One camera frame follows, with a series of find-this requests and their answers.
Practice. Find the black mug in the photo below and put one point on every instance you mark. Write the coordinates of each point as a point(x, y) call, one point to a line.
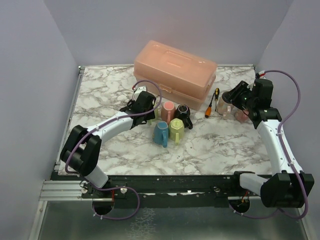
point(183, 113)

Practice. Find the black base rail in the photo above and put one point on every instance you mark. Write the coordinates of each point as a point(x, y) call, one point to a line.
point(167, 191)

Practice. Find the salmon pink mug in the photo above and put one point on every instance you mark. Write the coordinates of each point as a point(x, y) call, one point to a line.
point(167, 112)

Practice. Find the green faceted mug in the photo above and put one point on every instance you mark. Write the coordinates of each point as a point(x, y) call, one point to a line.
point(176, 130)

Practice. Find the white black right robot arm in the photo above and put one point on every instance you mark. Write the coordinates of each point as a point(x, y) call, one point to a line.
point(289, 185)

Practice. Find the orange black screwdriver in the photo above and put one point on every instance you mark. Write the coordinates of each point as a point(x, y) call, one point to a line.
point(214, 98)

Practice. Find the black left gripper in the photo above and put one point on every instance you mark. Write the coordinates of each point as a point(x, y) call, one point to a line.
point(150, 116)

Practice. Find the iridescent beige mug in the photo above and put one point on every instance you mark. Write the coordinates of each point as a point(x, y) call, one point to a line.
point(224, 106)

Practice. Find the aluminium table frame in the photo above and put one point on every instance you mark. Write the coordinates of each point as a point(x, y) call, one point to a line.
point(214, 146)

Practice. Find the blue mug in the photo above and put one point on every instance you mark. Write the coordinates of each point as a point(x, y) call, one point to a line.
point(161, 134)

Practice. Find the light green round mug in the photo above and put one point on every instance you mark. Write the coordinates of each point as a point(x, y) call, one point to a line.
point(156, 116)

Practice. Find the pink ghost pattern mug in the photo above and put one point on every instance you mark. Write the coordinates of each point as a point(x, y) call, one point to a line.
point(242, 116)

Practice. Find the translucent pink plastic toolbox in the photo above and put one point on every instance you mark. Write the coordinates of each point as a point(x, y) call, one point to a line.
point(183, 78)

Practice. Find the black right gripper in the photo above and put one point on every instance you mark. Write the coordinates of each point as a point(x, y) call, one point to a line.
point(233, 95)

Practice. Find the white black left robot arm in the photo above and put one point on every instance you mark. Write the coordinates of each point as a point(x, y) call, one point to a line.
point(82, 148)

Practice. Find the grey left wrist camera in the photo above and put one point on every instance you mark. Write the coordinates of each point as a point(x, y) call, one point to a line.
point(137, 90)

